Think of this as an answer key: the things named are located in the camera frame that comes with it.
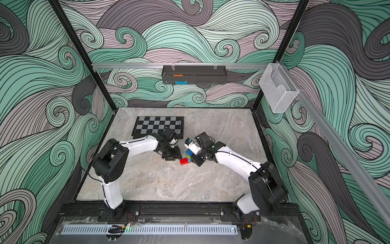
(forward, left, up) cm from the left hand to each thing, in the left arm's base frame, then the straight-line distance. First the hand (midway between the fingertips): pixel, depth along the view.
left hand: (179, 157), depth 91 cm
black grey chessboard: (+23, +26, +2) cm, 34 cm away
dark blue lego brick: (-4, -6, +12) cm, 14 cm away
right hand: (-2, -10, +5) cm, 11 cm away
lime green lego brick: (-3, -6, +7) cm, 10 cm away
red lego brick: (-2, -3, -1) cm, 4 cm away
